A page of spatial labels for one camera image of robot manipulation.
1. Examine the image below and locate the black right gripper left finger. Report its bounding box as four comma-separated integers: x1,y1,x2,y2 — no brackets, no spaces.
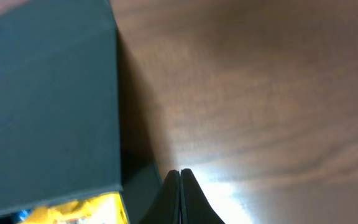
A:
139,170,180,224

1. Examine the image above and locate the blue Oreo cookie pack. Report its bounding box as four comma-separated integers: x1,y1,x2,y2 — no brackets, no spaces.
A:
14,210,32,223

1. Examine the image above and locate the black gift box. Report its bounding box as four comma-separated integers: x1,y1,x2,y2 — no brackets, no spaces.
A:
0,0,160,223

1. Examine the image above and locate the yellow Hershey's Kisses bag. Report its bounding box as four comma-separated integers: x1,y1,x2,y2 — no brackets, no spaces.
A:
21,192,129,224

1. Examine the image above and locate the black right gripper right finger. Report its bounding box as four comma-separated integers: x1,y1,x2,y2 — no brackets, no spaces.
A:
180,169,224,224

